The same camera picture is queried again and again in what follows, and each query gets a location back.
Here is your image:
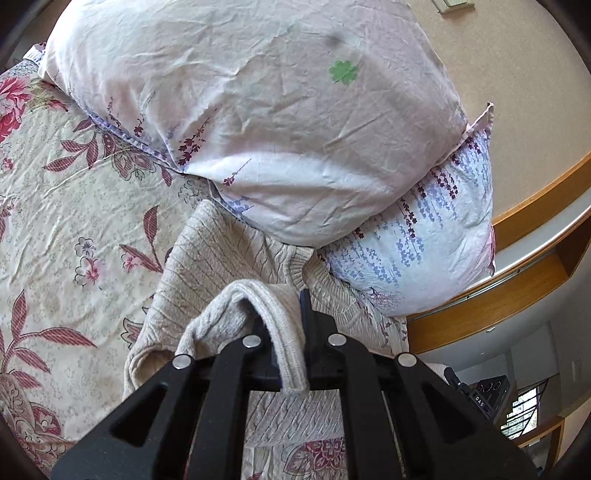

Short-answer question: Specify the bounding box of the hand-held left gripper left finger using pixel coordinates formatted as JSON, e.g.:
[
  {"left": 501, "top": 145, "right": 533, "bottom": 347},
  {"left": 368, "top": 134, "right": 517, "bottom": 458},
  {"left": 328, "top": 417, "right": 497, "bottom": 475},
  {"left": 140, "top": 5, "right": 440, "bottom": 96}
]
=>
[{"left": 51, "top": 314, "right": 283, "bottom": 480}]

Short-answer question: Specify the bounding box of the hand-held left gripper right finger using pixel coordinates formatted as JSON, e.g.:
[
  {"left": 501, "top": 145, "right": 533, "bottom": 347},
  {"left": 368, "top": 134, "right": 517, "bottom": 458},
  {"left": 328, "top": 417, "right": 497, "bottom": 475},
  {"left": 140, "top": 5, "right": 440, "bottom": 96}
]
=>
[{"left": 299, "top": 288, "right": 539, "bottom": 480}]

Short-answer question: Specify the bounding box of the cream cable-knit sweater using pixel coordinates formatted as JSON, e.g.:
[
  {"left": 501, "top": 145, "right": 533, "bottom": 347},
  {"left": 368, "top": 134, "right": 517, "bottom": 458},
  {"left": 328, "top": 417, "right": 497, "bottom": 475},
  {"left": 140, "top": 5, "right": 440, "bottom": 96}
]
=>
[{"left": 122, "top": 199, "right": 409, "bottom": 446}]

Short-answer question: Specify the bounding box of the black metal railing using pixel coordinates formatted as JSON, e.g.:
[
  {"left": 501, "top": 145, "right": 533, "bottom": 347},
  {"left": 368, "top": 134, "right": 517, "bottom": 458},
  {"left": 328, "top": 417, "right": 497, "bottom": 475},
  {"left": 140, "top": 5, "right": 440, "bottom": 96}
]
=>
[{"left": 501, "top": 378, "right": 551, "bottom": 439}]

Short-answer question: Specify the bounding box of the wooden headboard shelf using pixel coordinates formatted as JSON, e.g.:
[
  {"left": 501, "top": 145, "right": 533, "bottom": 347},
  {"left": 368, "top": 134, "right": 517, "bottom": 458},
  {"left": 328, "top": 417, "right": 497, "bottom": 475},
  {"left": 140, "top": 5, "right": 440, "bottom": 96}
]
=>
[{"left": 406, "top": 152, "right": 591, "bottom": 354}]

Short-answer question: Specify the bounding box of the white pillow blue flower print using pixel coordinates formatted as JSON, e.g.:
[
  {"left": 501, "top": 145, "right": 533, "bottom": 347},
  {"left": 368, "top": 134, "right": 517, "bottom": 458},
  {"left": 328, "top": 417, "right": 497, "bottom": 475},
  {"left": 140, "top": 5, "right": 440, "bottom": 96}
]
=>
[{"left": 208, "top": 127, "right": 497, "bottom": 318}]

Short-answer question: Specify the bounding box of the floral bed sheet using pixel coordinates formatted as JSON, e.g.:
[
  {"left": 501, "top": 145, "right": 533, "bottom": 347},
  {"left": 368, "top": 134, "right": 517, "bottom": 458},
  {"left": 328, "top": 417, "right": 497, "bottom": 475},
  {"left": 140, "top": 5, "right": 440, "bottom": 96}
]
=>
[{"left": 0, "top": 44, "right": 411, "bottom": 480}]

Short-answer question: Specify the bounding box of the white pillow purple flower print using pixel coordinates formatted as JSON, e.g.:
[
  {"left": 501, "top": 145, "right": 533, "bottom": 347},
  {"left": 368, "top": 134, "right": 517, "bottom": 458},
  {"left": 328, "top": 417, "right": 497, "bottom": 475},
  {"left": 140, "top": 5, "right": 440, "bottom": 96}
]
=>
[{"left": 37, "top": 0, "right": 495, "bottom": 245}]

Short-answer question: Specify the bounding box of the white wall switch plate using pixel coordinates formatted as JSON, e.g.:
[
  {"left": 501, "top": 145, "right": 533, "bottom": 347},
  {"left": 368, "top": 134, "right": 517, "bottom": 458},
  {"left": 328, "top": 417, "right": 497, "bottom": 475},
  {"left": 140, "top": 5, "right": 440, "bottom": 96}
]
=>
[{"left": 434, "top": 0, "right": 476, "bottom": 14}]

